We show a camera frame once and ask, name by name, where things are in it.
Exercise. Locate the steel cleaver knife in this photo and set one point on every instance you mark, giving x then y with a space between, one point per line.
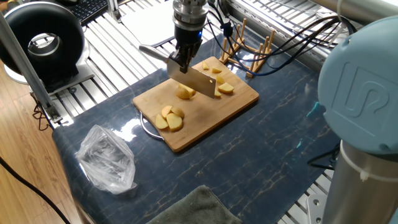
192 79

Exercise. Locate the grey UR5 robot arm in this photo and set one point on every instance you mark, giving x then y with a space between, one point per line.
360 93

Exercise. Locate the white paper pad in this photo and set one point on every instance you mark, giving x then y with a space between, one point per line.
149 21

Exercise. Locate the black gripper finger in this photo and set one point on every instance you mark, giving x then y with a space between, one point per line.
184 60
194 51

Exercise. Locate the dark blue marbled mat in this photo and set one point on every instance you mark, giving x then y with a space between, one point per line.
264 140

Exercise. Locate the perforated aluminium plate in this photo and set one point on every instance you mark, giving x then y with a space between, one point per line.
315 208

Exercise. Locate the slanted aluminium post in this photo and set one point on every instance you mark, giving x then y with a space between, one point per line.
25 65

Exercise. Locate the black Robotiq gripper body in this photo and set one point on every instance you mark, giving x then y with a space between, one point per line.
188 37

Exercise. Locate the clear plastic bag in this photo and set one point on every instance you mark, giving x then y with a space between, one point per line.
105 158

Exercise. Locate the wooden peg rack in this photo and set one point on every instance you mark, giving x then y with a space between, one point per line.
252 71

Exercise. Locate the short aluminium post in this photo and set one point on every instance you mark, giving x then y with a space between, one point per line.
113 9

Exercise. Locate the grey-green towel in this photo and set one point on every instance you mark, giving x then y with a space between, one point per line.
199 208

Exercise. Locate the potato half with skin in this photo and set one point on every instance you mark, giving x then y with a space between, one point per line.
182 94

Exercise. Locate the wooden cutting board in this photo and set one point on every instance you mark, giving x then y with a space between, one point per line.
217 118

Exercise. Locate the black keyboard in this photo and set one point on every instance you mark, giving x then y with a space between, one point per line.
88 9

